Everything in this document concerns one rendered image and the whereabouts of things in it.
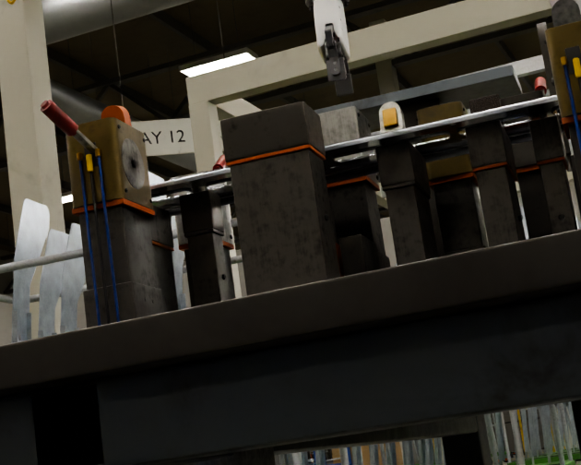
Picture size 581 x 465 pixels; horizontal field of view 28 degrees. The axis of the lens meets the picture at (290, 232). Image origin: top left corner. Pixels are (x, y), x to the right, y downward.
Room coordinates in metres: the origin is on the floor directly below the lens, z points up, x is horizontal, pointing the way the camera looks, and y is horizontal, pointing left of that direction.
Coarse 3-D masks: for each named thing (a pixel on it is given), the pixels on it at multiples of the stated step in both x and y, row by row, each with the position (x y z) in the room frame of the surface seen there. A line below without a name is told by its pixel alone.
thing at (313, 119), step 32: (224, 128) 1.50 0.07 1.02; (256, 128) 1.48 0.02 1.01; (288, 128) 1.47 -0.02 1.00; (320, 128) 1.53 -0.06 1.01; (256, 160) 1.49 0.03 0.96; (288, 160) 1.48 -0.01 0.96; (320, 160) 1.52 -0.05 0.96; (256, 192) 1.49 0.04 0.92; (288, 192) 1.48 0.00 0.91; (320, 192) 1.50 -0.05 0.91; (256, 224) 1.49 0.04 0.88; (288, 224) 1.48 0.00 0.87; (320, 224) 1.48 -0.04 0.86; (256, 256) 1.50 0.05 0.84; (288, 256) 1.48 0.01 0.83; (320, 256) 1.47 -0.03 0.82; (256, 288) 1.50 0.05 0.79
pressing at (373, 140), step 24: (552, 96) 1.49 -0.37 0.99; (456, 120) 1.53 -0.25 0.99; (480, 120) 1.57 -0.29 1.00; (504, 120) 1.59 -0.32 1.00; (528, 120) 1.61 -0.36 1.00; (336, 144) 1.58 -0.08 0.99; (360, 144) 1.61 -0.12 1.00; (384, 144) 1.63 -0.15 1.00; (432, 144) 1.67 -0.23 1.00; (456, 144) 1.69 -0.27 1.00; (336, 168) 1.73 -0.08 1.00; (360, 168) 1.76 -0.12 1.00; (168, 192) 1.73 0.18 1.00; (192, 192) 1.74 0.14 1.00; (216, 192) 1.77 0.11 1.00
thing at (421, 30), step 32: (480, 0) 7.40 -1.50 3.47; (512, 0) 7.33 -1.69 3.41; (544, 0) 7.26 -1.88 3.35; (352, 32) 7.72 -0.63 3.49; (384, 32) 7.64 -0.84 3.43; (416, 32) 7.57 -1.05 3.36; (448, 32) 7.49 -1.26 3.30; (480, 32) 7.52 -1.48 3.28; (256, 64) 7.98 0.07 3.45; (288, 64) 7.90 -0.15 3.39; (320, 64) 7.82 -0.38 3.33; (352, 64) 7.78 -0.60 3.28; (192, 96) 8.17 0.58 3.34; (224, 96) 8.09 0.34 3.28
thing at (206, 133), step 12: (192, 108) 8.16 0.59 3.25; (204, 108) 8.13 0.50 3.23; (216, 108) 8.25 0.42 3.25; (192, 120) 8.17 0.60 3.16; (204, 120) 8.14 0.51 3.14; (216, 120) 8.22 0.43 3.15; (192, 132) 8.17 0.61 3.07; (204, 132) 8.14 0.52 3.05; (216, 132) 8.20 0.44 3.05; (204, 144) 8.14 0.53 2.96; (216, 144) 8.17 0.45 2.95; (204, 156) 8.15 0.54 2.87; (216, 156) 8.14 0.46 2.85; (204, 168) 8.15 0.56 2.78; (240, 288) 8.26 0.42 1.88
